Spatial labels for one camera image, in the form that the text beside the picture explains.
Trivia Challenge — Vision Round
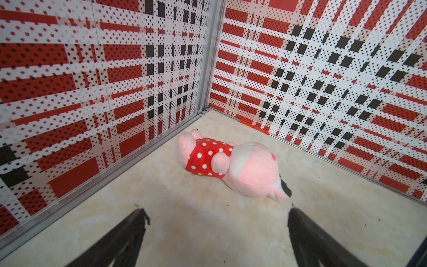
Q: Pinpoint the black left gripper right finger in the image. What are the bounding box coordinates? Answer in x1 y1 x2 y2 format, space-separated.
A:
288 208 366 267

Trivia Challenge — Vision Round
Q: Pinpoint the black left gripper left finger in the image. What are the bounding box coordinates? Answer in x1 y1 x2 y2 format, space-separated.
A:
68 208 150 267

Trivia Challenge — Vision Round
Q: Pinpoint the pink plush toy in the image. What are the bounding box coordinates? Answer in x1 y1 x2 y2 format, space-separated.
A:
178 129 292 202

